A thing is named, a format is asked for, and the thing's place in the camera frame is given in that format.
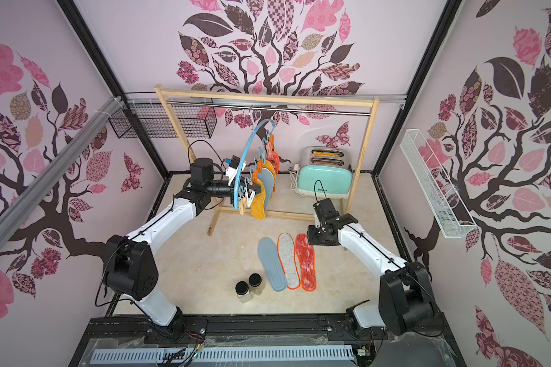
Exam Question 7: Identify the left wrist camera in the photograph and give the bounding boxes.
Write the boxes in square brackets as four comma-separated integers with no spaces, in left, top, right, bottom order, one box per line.
[225,155,242,187]

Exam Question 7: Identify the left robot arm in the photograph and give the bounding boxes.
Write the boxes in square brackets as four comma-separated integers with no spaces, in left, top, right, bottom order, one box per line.
[102,156,265,329]

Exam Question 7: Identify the red orange insole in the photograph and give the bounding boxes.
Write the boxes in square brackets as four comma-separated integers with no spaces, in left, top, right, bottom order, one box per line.
[295,233,317,292]
[267,151,281,175]

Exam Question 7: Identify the white toaster cable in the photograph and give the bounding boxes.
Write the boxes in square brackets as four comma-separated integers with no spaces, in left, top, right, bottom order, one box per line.
[288,163,302,194]

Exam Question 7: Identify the black wire basket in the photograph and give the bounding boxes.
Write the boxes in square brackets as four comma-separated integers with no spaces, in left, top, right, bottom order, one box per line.
[107,97,218,139]

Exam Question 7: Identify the white slotted cable duct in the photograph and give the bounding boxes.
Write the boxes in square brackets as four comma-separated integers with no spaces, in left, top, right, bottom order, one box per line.
[87,345,354,366]

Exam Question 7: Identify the wooden clothes rack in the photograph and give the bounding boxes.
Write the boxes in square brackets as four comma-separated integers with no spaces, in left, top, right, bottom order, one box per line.
[154,84,380,237]

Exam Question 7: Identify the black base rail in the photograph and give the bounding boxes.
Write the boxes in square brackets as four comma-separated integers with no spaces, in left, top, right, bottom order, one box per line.
[70,313,466,366]

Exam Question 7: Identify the yellow insole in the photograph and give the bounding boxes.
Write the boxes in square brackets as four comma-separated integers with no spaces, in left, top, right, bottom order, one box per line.
[250,180,266,220]
[264,160,277,191]

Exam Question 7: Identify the aluminium frame bar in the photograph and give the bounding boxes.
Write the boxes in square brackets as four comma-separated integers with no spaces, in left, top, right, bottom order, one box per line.
[0,96,123,249]

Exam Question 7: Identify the blue clip hanger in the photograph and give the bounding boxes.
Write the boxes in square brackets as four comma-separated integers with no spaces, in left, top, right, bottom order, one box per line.
[232,118,277,217]

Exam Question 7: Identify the mint green toaster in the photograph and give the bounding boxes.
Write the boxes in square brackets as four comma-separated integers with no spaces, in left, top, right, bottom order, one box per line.
[295,146,353,199]

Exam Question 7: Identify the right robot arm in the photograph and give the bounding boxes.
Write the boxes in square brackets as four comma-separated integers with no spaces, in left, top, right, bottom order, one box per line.
[308,199,439,336]

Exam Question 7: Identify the orange rimmed grey insole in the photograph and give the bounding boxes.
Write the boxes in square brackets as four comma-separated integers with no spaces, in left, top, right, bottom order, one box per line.
[277,232,300,290]

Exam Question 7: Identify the left black lid jar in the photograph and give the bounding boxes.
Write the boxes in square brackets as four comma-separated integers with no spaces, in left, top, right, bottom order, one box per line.
[235,281,253,303]

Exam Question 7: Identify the right black lid jar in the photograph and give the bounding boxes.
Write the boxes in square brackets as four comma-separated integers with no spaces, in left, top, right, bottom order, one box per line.
[249,273,266,296]

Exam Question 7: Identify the grey blue insole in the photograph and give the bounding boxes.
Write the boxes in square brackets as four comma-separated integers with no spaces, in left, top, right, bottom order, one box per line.
[257,237,288,292]

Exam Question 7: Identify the white wire basket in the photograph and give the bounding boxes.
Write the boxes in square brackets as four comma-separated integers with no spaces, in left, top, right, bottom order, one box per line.
[399,129,478,239]

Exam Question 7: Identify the black lid jar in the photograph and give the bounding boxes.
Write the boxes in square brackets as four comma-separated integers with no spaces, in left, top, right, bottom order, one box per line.
[235,281,253,303]
[249,273,266,296]

